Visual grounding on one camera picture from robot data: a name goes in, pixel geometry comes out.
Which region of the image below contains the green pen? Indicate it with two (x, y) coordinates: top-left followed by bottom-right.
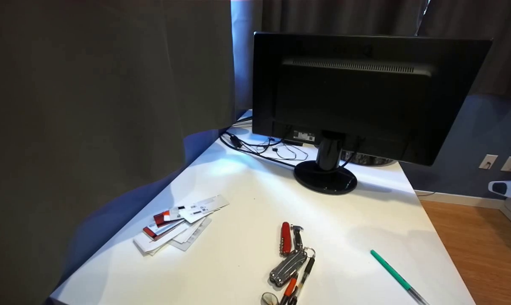
(369, 249), (430, 305)

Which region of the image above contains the black pen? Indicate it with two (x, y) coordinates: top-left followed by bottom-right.
(288, 256), (316, 305)

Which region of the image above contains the orange pen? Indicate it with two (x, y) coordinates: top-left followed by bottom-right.
(279, 272), (299, 305)

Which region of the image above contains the black computer monitor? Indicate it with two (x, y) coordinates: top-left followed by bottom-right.
(252, 32), (493, 195)

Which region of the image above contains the small black key tool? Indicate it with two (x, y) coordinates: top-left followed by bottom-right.
(291, 225), (304, 251)

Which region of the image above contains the red pocket knife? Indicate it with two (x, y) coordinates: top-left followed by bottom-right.
(280, 222), (293, 257)

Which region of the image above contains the silver folding multi-tool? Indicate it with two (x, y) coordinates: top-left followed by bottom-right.
(269, 249), (308, 288)

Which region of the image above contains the light blue sheer curtain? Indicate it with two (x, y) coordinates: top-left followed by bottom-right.
(231, 0), (264, 114)

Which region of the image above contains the heap of paper cards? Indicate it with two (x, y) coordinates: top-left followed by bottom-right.
(133, 194), (230, 257)

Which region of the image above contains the beige wall socket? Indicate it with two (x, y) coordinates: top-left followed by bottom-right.
(478, 154), (499, 170)

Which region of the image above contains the thin black cable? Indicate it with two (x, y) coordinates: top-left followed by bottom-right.
(238, 135), (310, 162)

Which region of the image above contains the thick black cable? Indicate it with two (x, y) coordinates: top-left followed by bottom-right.
(219, 115), (297, 169)

